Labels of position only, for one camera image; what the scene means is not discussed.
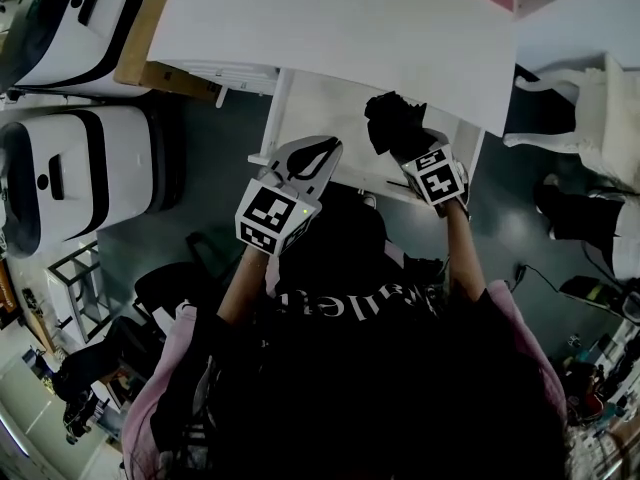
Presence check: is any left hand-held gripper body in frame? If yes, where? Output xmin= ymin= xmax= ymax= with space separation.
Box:
xmin=234 ymin=167 xmax=321 ymax=258

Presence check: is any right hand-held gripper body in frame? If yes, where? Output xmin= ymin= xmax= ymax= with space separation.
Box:
xmin=402 ymin=143 xmax=470 ymax=219

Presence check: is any person's right forearm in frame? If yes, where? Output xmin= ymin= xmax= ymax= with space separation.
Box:
xmin=443 ymin=200 xmax=489 ymax=305

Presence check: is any person's left forearm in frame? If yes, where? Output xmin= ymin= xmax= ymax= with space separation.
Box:
xmin=216 ymin=244 xmax=275 ymax=327

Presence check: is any white drawer with knob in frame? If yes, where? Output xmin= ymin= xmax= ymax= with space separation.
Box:
xmin=214 ymin=76 xmax=279 ymax=95
xmin=183 ymin=59 xmax=279 ymax=80

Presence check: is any white table top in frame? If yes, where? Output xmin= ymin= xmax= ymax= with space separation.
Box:
xmin=146 ymin=0 xmax=519 ymax=139

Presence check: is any person's black printed shirt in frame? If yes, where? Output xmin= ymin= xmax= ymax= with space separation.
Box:
xmin=149 ymin=187 xmax=504 ymax=480

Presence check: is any white crumpled cloth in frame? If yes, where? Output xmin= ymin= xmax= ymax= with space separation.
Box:
xmin=148 ymin=301 xmax=187 ymax=331

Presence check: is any white carved dressing table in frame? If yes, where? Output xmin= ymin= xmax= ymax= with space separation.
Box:
xmin=501 ymin=51 xmax=640 ymax=195

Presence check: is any brown cardboard box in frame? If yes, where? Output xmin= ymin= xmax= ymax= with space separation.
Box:
xmin=113 ymin=0 xmax=222 ymax=102

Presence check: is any white black wheeled machine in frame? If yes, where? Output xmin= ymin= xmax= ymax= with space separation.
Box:
xmin=0 ymin=104 xmax=184 ymax=260
xmin=0 ymin=0 xmax=149 ymax=100

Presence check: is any person's pink jacket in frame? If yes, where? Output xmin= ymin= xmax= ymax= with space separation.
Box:
xmin=121 ymin=277 xmax=569 ymax=480

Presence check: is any black mesh office chair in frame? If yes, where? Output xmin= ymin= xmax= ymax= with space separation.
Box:
xmin=51 ymin=316 xmax=167 ymax=405

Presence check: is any black cable with adapter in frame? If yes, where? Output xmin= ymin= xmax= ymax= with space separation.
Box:
xmin=513 ymin=262 xmax=569 ymax=295

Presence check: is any black metal frame table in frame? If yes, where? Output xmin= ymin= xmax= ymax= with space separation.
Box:
xmin=46 ymin=241 xmax=117 ymax=345

